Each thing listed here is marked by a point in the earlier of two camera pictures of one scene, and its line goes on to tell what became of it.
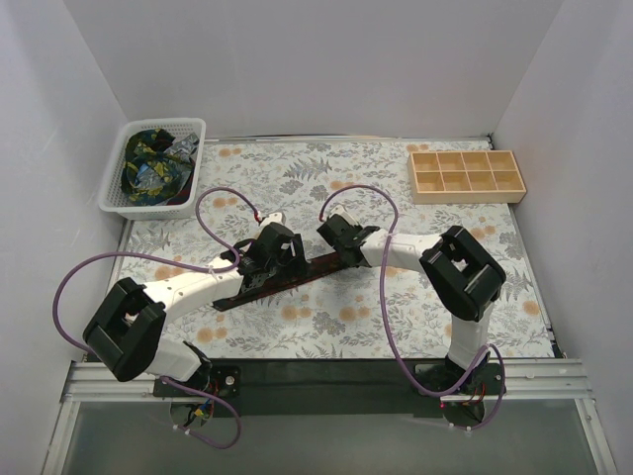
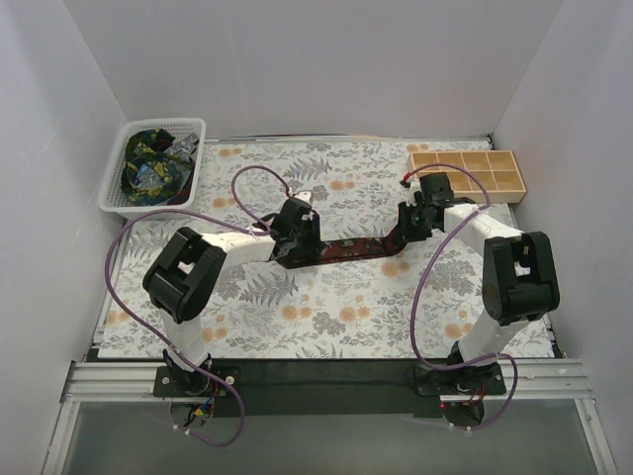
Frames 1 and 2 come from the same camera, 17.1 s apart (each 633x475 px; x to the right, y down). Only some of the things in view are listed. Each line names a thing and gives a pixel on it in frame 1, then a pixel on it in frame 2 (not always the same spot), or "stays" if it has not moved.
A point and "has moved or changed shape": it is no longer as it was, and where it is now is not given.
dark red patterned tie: x=270 y=283 has moved or changed shape
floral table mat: x=388 y=307 stays
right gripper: x=329 y=234 to x=409 y=224
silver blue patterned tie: x=169 y=168 stays
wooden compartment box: x=465 y=177 stays
